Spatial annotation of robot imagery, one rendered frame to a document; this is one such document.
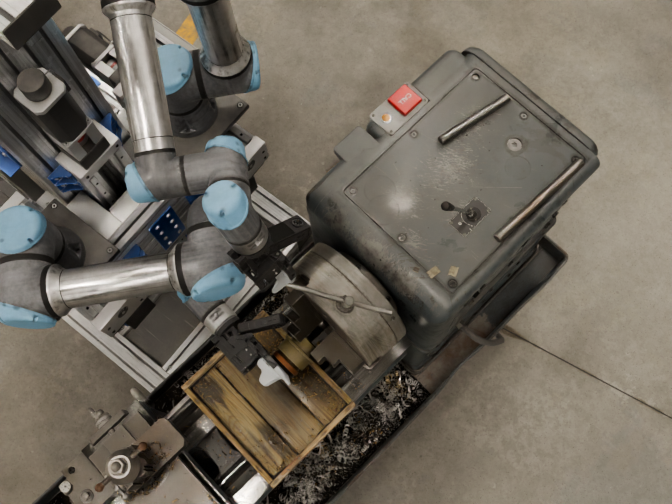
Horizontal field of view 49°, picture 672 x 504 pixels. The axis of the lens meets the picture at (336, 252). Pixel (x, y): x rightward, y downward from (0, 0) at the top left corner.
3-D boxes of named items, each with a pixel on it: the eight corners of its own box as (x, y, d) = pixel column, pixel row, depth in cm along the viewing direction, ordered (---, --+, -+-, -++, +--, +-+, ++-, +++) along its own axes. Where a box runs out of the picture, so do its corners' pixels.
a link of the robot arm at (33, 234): (63, 217, 172) (39, 195, 159) (64, 271, 168) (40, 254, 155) (11, 224, 172) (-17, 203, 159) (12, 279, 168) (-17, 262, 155)
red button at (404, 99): (404, 87, 181) (404, 83, 179) (421, 102, 180) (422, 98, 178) (387, 102, 180) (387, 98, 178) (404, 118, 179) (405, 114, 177)
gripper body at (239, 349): (246, 377, 182) (214, 343, 185) (272, 353, 183) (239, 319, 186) (241, 373, 175) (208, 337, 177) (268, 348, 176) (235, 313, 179)
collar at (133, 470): (125, 441, 170) (121, 441, 168) (147, 467, 169) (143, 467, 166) (99, 466, 169) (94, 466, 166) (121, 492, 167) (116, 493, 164)
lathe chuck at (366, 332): (303, 262, 199) (311, 240, 168) (385, 347, 197) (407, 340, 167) (279, 285, 198) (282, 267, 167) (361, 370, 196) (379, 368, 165)
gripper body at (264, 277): (242, 274, 151) (219, 246, 141) (271, 244, 153) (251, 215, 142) (265, 295, 147) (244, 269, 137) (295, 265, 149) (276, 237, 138)
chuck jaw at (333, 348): (342, 320, 179) (377, 354, 175) (343, 326, 183) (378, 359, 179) (309, 352, 176) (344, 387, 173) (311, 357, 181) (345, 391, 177)
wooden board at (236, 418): (264, 312, 205) (263, 308, 201) (356, 405, 196) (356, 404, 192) (183, 388, 199) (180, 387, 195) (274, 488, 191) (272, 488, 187)
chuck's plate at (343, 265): (313, 254, 200) (322, 230, 169) (394, 337, 198) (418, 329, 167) (304, 262, 199) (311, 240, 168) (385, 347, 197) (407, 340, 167)
